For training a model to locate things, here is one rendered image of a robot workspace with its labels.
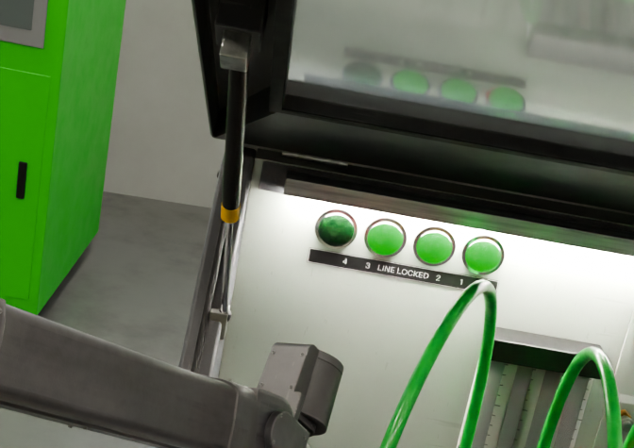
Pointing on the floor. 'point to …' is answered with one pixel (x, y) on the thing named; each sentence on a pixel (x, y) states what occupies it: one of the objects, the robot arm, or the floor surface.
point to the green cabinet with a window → (54, 122)
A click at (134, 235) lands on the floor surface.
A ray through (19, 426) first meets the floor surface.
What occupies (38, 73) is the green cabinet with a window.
